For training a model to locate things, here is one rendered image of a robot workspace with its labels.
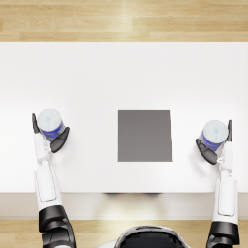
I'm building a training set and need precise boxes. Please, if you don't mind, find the blue can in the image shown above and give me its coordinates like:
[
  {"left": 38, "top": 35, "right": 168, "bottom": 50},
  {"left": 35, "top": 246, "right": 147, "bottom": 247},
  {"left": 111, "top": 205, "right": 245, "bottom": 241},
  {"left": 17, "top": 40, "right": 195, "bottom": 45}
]
[
  {"left": 36, "top": 108, "right": 66, "bottom": 143},
  {"left": 198, "top": 119, "right": 230, "bottom": 153}
]

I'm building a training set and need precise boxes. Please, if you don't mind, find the dark grey square mat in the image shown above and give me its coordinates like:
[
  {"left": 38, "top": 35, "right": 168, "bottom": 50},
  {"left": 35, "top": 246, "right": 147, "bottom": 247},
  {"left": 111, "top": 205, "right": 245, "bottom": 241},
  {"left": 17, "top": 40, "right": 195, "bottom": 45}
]
[{"left": 117, "top": 109, "right": 173, "bottom": 163}]

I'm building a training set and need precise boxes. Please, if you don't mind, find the robot body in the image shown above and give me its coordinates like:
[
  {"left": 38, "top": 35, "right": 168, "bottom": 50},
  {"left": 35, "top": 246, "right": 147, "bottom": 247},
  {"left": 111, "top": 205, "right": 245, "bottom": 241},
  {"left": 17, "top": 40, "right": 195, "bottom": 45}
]
[{"left": 96, "top": 225, "right": 192, "bottom": 248}]

